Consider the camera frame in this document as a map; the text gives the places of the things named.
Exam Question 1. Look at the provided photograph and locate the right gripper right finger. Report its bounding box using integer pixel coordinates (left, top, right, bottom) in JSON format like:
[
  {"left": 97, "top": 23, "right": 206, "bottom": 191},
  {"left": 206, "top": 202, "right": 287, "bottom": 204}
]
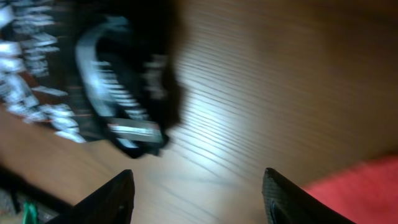
[{"left": 262, "top": 168, "right": 353, "bottom": 224}]

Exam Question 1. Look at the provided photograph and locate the black orange-patterned jersey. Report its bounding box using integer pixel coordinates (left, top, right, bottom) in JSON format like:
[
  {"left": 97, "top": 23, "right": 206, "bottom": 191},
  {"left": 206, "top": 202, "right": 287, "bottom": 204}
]
[{"left": 1, "top": 0, "right": 174, "bottom": 159}]

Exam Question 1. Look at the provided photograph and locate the red shirt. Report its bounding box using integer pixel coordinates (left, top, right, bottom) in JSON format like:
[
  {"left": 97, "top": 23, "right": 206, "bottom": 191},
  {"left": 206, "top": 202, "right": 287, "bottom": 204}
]
[{"left": 305, "top": 155, "right": 397, "bottom": 224}]

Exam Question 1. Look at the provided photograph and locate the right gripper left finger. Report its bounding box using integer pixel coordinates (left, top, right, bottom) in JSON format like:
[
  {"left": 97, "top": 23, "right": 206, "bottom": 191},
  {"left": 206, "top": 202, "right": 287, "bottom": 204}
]
[{"left": 49, "top": 169, "right": 135, "bottom": 224}]

